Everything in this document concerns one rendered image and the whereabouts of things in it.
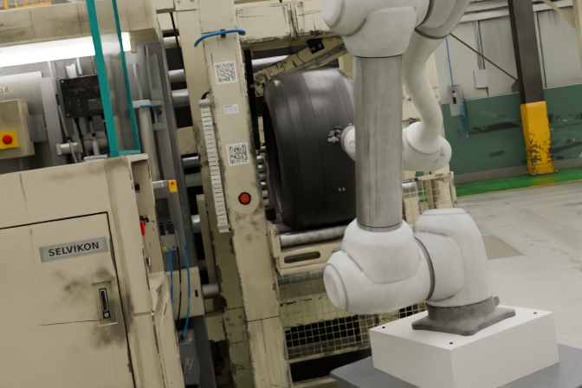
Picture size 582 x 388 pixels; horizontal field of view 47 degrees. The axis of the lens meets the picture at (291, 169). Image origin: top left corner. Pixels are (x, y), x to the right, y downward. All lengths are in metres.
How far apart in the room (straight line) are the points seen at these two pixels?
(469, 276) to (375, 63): 0.54
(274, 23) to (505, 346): 1.60
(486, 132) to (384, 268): 10.58
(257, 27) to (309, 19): 0.21
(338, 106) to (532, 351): 1.02
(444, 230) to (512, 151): 10.56
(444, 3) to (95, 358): 1.09
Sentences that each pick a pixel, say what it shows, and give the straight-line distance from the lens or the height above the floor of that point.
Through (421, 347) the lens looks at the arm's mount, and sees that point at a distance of 1.56.
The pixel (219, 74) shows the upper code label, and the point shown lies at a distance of 2.37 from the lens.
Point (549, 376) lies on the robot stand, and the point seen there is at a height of 0.65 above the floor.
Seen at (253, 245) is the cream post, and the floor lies 0.89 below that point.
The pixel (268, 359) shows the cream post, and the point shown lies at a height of 0.47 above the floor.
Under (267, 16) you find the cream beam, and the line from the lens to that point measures 2.68.
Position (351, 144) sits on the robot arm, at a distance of 1.79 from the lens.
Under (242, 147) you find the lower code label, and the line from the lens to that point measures 2.36.
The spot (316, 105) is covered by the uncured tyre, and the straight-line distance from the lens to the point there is 2.22.
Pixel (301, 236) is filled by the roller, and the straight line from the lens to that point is 2.33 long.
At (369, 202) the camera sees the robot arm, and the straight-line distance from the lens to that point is 1.42.
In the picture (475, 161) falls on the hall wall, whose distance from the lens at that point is 11.94.
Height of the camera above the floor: 1.26
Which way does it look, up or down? 3 degrees down
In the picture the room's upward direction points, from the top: 8 degrees counter-clockwise
